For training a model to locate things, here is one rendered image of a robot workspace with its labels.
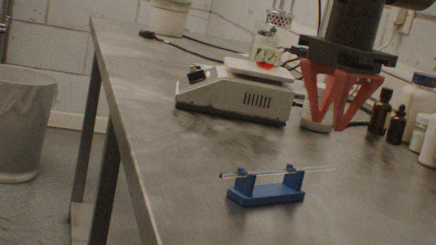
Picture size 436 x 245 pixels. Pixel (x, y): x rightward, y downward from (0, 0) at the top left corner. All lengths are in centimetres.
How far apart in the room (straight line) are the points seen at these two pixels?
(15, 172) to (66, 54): 98
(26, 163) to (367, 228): 211
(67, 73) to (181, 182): 281
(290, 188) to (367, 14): 22
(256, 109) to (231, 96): 5
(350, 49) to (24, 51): 289
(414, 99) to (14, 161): 182
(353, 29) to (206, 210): 26
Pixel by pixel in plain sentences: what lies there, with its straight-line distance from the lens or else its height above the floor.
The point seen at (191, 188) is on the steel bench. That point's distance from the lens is 74.
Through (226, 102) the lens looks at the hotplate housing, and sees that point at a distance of 111.
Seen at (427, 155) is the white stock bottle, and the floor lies 77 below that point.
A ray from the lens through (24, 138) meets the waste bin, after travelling 267.
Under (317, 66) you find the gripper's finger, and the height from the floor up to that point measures 91.
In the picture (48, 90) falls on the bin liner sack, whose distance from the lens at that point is 265.
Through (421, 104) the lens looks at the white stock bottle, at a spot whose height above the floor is 83.
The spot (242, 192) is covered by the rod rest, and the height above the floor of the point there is 76.
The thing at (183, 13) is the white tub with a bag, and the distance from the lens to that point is 209.
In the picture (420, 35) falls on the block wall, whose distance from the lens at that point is 155.
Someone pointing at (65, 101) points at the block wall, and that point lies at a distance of 356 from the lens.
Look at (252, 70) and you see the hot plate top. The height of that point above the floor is 84.
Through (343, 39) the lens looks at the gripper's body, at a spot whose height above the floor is 95.
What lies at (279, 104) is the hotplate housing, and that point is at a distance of 112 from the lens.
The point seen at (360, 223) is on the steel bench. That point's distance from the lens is 76.
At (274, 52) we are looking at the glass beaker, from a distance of 115.
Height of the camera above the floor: 100
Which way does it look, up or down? 13 degrees down
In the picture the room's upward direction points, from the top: 12 degrees clockwise
